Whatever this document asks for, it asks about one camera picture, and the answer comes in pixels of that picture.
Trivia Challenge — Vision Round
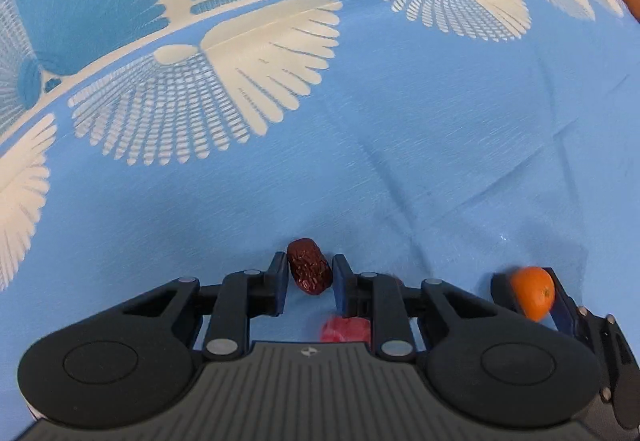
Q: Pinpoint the red candy fruit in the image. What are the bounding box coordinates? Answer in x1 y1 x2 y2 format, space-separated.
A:
320 317 371 343

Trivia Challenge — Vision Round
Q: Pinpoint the dark red jujube date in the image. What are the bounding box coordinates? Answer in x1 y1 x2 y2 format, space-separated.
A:
286 237 333 296

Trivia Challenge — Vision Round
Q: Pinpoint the orange tangerine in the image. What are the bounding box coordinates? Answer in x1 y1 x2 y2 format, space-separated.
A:
509 267 555 322

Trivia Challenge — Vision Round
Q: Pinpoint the blue fan-pattern cloth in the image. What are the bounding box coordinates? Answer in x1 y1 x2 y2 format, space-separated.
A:
1 0 639 440

